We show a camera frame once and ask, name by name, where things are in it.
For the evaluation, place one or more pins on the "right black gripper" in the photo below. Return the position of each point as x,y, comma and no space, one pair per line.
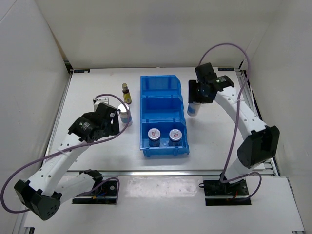
192,95

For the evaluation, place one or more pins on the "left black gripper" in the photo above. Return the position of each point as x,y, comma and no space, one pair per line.
113,128

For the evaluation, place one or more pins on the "silver-lid blue-label jar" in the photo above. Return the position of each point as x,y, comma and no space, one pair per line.
193,109
125,114

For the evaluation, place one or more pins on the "white-lid spice jar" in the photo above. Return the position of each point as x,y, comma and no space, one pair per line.
154,137
175,137

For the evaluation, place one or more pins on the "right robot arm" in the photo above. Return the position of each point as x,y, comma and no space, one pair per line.
259,140

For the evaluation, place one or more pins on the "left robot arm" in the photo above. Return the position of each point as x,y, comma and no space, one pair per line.
75,143

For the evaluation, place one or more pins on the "left brown yellow-label bottle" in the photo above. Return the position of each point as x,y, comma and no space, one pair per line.
126,94

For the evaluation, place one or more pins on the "blue bin near compartment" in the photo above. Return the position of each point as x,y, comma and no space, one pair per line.
164,149

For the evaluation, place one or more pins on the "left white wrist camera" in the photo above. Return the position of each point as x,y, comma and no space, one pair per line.
103,99

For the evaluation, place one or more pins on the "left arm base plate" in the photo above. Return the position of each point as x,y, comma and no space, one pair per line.
106,194

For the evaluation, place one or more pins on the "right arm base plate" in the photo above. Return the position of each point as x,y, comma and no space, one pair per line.
220,194

